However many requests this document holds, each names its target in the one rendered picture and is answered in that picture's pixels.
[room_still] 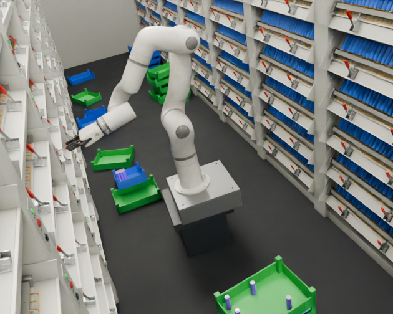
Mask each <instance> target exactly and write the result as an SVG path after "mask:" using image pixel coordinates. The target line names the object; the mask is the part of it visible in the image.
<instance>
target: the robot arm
mask: <svg viewBox="0 0 393 314"><path fill-rule="evenodd" d="M199 46H200V37H199V35H198V34H197V32H196V31H194V30H193V29H191V28H189V27H187V26H184V25H177V26H175V27H164V26H150V27H146V28H143V29H142V30H141V31H140V32H139V33H138V34H137V36H136V39H135V42H134V44H133V47H132V50H131V53H130V56H129V59H128V61H127V65H126V67H125V70H124V74H123V76H122V79H121V81H120V83H119V84H118V85H117V86H116V87H115V88H114V91H113V92H112V95H111V98H110V101H109V105H108V109H107V112H108V113H106V114H104V115H102V116H101V117H99V118H98V121H97V120H96V122H94V123H92V124H90V125H88V126H86V127H85V128H83V129H81V130H80V131H79V132H78V134H77V135H76V136H75V137H73V138H72V139H70V140H69V141H67V142H66V143H65V144H66V145H67V146H66V148H67V149H68V150H69V151H70V152H71V151H72V150H74V149H76V148H78V147H80V146H82V147H83V146H85V147H88V146H90V145H91V144H93V143H95V142H96V141H97V140H99V139H100V138H101V137H103V136H104V135H106V134H109V133H111V132H113V131H114V130H116V129H118V128H120V127H121V126H123V125H124V124H126V123H128V122H130V121H131V120H133V119H134V118H136V114H135V112H134V110H133V109H132V107H131V106H130V104H129V103H128V100H129V98H130V96H131V95H132V94H135V93H137V92H138V91H139V89H140V87H141V84H142V82H143V79H144V76H145V74H146V72H147V69H148V66H149V63H150V61H151V58H152V55H153V53H154V52H155V51H158V50H159V51H164V52H168V54H169V61H170V75H169V83H168V91H167V96H166V98H165V101H164V104H163V108H162V112H161V122H162V125H163V127H164V128H165V129H166V131H167V133H168V136H169V139H170V145H171V146H170V149H171V152H172V156H173V160H174V163H175V167H176V170H177V174H178V179H177V181H176V182H175V185H174V187H175V190H176V192H177V193H179V194H182V195H192V194H197V193H200V192H202V191H203V190H205V189H206V188H207V187H208V186H209V184H210V178H209V176H208V175H207V174H205V173H202V172H201V169H200V165H199V162H198V157H197V153H196V149H195V145H194V139H195V133H194V129H193V125H192V123H191V121H190V120H189V118H188V117H187V116H186V115H185V103H186V100H187V97H188V94H189V91H190V84H191V78H192V64H191V58H190V53H192V52H194V51H196V50H197V49H198V48H199ZM82 141H83V142H82Z"/></svg>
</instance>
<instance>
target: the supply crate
mask: <svg viewBox="0 0 393 314"><path fill-rule="evenodd" d="M252 280H253V281H255V286H256V295H252V294H251V286H250V282H251V281H252ZM225 295H229V296H230V302H231V309H230V310H228V309H227V308H226V303H225ZM287 295H290V296H291V303H292V309H290V310H287V308H286V296H287ZM214 297H215V303H216V307H217V309H218V310H219V311H220V313H221V314H235V309H236V308H239V309H240V313H241V314H302V313H303V312H305V311H306V310H308V309H309V308H311V307H312V306H314V305H315V304H316V289H315V288H313V287H310V288H309V287H308V286H307V285H306V284H305V283H303V282H302V281H301V280H300V279H299V278H298V277H297V276H296V275H295V274H294V273H293V272H292V271H290V269H288V268H287V266H285V264H283V262H282V258H281V257H280V256H277V257H275V262H274V263H272V264H271V265H269V266H267V267H265V268H264V269H262V270H260V271H259V272H257V273H255V274H254V275H252V276H250V277H248V278H247V279H245V280H244V281H242V282H240V283H239V284H237V285H235V286H234V287H232V288H230V289H229V290H227V291H225V292H223V293H222V294H220V293H219V292H216V293H214Z"/></svg>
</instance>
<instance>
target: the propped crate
mask: <svg viewBox="0 0 393 314"><path fill-rule="evenodd" d="M112 172H113V174H114V178H115V181H116V183H117V187H118V189H119V190H122V189H125V188H128V187H131V186H134V185H136V184H139V183H142V182H145V181H147V177H146V175H145V171H144V169H142V168H141V167H140V165H139V163H138V162H136V166H134V167H131V168H128V169H125V172H126V175H127V179H126V180H124V181H121V182H119V179H118V178H116V175H115V170H112Z"/></svg>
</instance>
